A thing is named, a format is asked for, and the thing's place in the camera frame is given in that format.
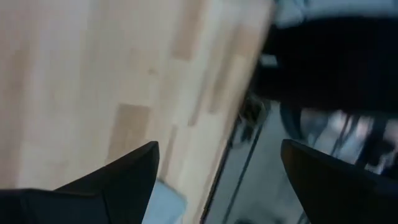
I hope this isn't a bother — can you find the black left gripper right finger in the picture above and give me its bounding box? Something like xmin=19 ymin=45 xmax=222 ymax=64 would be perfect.
xmin=280 ymin=138 xmax=385 ymax=224

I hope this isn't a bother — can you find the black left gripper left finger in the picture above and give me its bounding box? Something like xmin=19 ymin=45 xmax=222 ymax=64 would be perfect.
xmin=55 ymin=141 xmax=160 ymax=224

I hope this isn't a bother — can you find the grey folded cloth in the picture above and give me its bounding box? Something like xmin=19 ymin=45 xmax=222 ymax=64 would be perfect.
xmin=142 ymin=179 xmax=188 ymax=224

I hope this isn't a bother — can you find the black office chair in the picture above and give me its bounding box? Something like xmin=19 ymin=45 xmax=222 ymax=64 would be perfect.
xmin=251 ymin=16 xmax=398 ymax=175

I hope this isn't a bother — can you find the black metal table frame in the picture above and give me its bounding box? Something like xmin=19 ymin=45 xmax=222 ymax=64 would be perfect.
xmin=199 ymin=133 xmax=240 ymax=224

